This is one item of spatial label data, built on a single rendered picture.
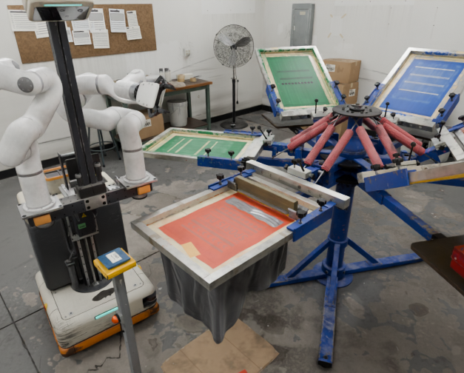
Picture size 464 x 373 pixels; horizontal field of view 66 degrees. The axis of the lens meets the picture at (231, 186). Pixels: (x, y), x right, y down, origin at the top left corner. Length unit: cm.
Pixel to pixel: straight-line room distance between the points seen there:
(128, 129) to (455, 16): 466
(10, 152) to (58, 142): 380
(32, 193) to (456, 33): 508
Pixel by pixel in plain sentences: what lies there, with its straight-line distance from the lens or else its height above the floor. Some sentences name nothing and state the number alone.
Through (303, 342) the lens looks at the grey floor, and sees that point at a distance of 250.
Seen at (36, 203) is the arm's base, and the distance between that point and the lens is 169.
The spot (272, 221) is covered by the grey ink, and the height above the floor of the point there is 96.
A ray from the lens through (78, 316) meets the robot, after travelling 240.
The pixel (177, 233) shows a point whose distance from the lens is 169.
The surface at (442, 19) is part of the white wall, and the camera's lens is 566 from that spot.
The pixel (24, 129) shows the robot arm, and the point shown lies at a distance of 148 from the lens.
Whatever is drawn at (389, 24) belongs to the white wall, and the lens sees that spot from 592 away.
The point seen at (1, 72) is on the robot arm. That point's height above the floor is 170.
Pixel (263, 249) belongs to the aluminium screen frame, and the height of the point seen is 99.
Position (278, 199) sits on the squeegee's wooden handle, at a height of 104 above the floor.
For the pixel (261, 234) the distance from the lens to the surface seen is 166.
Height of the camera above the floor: 189
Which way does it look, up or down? 27 degrees down
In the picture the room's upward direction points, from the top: 1 degrees counter-clockwise
